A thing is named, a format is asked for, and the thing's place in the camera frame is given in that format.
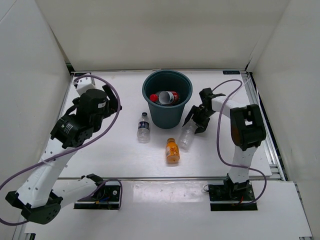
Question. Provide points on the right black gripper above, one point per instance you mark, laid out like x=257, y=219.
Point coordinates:
x=194, y=110

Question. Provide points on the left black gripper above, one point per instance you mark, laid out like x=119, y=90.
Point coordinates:
x=111, y=105

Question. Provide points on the clear unlabelled plastic bottle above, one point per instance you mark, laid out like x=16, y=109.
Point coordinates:
x=187, y=135

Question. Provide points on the red label plastic bottle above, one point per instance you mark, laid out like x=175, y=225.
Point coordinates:
x=164, y=98

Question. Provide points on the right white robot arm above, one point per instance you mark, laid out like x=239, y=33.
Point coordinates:
x=247, y=132

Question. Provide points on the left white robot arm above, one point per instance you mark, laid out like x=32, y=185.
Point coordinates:
x=37, y=199

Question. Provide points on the dark green plastic bin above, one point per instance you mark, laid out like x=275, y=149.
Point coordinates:
x=167, y=116

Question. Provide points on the orange juice bottle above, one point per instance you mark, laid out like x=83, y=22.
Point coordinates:
x=172, y=151

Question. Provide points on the dark label plastic bottle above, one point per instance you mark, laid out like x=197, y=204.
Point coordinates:
x=143, y=130

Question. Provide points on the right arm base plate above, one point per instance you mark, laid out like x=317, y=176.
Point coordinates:
x=225, y=197

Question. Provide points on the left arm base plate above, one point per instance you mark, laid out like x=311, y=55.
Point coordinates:
x=107, y=197

